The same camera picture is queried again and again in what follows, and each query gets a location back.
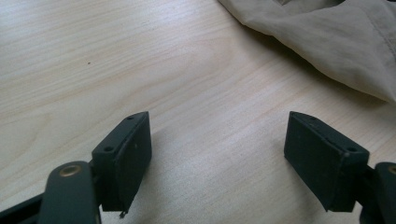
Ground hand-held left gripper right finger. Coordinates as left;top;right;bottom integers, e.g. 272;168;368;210
283;110;371;213

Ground khaki shorts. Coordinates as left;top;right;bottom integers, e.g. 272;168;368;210
218;0;396;104

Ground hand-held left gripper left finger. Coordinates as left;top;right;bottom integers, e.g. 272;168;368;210
92;111;153;219

